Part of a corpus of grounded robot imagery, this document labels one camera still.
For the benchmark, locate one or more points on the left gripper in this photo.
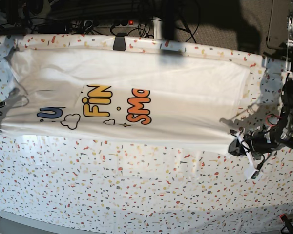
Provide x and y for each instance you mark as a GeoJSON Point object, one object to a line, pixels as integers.
{"type": "Point", "coordinates": [253, 145]}

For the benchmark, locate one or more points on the white printed T-shirt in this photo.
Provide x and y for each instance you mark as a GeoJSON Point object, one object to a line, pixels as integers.
{"type": "Point", "coordinates": [157, 99]}

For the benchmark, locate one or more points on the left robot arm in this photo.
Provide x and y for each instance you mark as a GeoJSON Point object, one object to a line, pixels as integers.
{"type": "Point", "coordinates": [282, 124]}

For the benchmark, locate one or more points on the red clamp bottom right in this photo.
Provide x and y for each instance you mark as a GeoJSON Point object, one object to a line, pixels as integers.
{"type": "Point", "coordinates": [288, 227]}

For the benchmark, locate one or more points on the black table clamp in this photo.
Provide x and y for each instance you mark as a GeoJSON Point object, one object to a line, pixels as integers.
{"type": "Point", "coordinates": [119, 42]}

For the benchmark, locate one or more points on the terrazzo pattern tablecloth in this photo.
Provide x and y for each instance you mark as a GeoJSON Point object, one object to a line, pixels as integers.
{"type": "Point", "coordinates": [118, 187]}

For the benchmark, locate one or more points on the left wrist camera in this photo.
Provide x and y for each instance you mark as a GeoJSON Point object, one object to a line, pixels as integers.
{"type": "Point", "coordinates": [255, 173]}

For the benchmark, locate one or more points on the white metal post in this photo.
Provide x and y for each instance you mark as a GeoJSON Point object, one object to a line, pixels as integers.
{"type": "Point", "coordinates": [157, 27]}

